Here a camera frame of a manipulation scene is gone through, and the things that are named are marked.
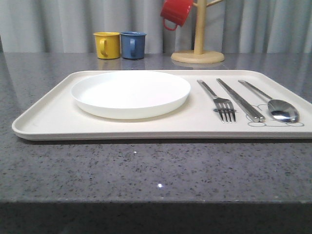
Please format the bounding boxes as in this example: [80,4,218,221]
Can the wooden mug tree stand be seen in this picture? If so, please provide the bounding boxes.
[171,0,225,64]

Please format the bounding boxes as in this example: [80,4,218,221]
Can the white round plate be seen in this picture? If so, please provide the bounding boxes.
[71,70,191,119]

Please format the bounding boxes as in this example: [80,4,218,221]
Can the silver metal fork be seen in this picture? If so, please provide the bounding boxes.
[197,79,236,123]

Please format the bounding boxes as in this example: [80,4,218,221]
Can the cream tray with rabbit print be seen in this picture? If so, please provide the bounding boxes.
[12,70,312,141]

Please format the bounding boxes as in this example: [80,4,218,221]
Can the silver metal spoon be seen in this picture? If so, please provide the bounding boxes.
[238,80,300,123]

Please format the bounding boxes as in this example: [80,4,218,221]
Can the yellow enamel mug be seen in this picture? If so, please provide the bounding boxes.
[94,32,120,59]

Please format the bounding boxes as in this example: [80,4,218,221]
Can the red enamel mug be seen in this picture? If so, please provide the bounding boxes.
[160,0,193,31]

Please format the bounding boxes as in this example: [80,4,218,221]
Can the silver metal chopstick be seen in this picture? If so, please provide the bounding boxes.
[216,78,261,123]
[218,78,266,122]

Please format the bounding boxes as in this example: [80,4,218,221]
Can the blue enamel mug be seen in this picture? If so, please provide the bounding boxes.
[120,31,147,59]

